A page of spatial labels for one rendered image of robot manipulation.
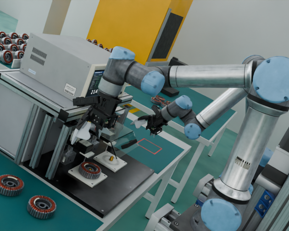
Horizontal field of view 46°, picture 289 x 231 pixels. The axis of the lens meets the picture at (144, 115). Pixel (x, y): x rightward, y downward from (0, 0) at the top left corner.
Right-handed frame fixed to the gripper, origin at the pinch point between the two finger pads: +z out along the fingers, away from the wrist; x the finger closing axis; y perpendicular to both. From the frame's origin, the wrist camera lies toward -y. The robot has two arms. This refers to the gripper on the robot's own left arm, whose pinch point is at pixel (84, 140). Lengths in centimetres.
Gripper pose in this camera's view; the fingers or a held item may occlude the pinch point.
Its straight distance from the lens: 123.6
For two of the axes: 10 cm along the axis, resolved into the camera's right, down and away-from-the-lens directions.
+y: 7.8, 4.8, -3.9
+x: 4.9, -0.9, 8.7
